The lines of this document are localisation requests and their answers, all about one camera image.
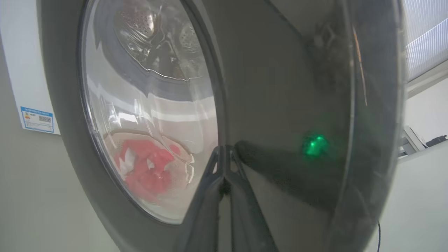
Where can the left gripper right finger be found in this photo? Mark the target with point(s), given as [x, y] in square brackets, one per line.
[248, 224]

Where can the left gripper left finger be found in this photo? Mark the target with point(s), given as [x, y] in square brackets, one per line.
[206, 210]

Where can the red garment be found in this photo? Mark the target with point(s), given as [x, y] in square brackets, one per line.
[147, 175]

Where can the white garment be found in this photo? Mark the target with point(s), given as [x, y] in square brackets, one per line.
[127, 161]

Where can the dark grey round glass door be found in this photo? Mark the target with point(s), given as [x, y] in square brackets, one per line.
[273, 87]

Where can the white front-load washing machine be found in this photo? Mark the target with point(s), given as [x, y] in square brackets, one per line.
[21, 63]

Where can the blue energy label sticker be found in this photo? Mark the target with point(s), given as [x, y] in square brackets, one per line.
[36, 119]

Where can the black device on ledge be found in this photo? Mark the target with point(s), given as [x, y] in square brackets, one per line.
[436, 140]

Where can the white window blind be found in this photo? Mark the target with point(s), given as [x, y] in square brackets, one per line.
[427, 35]

